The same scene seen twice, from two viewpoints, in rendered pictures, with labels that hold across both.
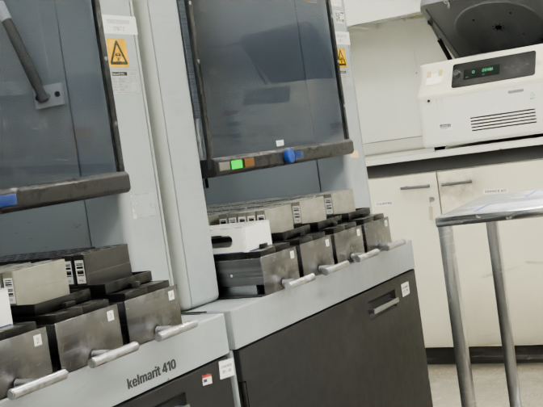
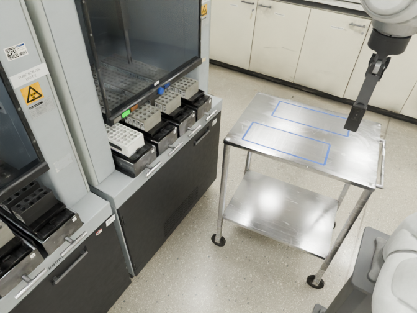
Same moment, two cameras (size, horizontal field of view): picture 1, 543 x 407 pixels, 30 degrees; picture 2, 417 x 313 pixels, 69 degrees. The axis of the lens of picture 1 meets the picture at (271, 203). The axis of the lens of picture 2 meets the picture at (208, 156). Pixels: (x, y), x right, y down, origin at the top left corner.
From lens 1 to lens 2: 120 cm
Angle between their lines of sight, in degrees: 39
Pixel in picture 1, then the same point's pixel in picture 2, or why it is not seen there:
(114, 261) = (43, 203)
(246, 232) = (128, 148)
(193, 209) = (98, 144)
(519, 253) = (280, 43)
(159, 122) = (72, 113)
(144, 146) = (61, 134)
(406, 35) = not seen: outside the picture
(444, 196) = (258, 10)
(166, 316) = (71, 228)
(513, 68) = not seen: outside the picture
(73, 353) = (9, 285)
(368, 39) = not seen: outside the picture
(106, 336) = (31, 264)
